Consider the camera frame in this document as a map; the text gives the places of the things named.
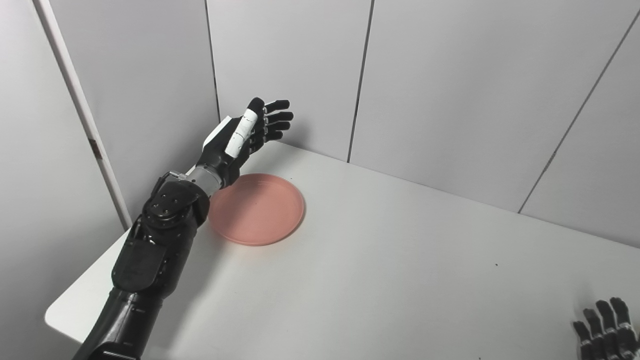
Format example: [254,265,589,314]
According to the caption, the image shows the white partition post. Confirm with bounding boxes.
[32,0,134,232]

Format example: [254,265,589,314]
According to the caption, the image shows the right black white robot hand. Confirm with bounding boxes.
[572,297,640,360]

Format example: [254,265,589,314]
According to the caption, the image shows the pink round plate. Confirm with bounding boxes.
[207,173,306,247]

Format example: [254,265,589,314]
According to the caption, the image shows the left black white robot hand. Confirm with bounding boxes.
[196,97,295,190]

